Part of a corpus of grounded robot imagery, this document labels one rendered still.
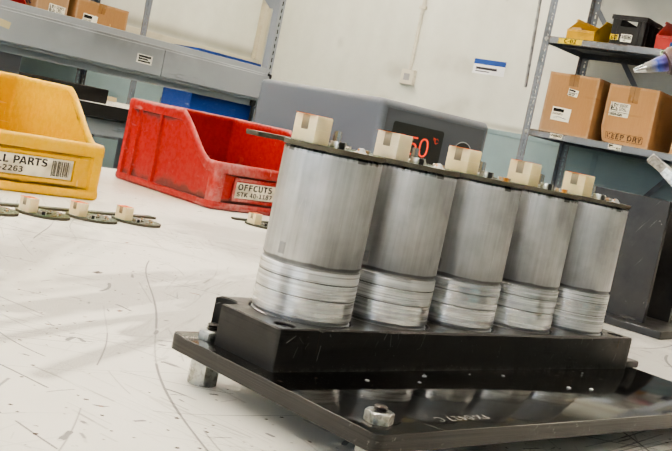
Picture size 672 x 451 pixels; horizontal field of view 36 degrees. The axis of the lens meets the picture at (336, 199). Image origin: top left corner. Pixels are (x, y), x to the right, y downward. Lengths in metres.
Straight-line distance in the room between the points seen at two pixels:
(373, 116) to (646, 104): 4.14
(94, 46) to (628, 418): 2.91
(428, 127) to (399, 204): 0.51
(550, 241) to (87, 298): 0.14
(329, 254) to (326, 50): 6.16
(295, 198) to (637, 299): 0.33
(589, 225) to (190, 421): 0.15
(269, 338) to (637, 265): 0.34
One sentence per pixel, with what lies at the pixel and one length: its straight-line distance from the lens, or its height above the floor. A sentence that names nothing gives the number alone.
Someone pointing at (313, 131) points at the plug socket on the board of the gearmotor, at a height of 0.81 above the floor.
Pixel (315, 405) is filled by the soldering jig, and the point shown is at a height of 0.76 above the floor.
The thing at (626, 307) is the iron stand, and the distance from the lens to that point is 0.55.
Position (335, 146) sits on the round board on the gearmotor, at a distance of 0.24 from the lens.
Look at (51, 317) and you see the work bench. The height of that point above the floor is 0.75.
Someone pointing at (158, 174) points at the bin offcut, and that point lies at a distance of 0.73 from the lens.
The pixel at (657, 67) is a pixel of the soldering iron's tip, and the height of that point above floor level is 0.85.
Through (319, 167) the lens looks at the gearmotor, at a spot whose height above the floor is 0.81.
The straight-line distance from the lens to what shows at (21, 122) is 0.68.
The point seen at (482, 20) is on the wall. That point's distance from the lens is 5.81.
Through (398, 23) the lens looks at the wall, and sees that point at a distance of 6.11.
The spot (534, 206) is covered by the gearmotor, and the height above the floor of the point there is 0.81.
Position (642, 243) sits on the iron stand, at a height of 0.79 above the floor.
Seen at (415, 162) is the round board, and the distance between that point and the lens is 0.26.
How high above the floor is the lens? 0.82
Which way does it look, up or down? 4 degrees down
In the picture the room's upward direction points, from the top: 12 degrees clockwise
